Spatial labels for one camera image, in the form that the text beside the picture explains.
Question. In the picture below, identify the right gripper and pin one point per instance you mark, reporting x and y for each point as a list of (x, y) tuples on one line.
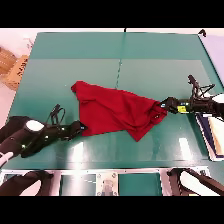
[(172, 105)]

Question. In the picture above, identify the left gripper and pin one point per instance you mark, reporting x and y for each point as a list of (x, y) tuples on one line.
[(76, 129)]

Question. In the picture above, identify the red T-shirt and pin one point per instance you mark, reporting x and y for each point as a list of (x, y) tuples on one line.
[(113, 108)]

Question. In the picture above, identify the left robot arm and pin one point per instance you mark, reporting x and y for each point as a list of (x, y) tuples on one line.
[(20, 138)]

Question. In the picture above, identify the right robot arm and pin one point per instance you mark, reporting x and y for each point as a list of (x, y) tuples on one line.
[(204, 106)]

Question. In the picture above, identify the beige garment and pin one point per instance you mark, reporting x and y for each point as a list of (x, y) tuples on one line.
[(218, 135)]

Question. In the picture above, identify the silver frame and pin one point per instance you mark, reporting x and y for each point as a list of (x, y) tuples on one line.
[(106, 182)]

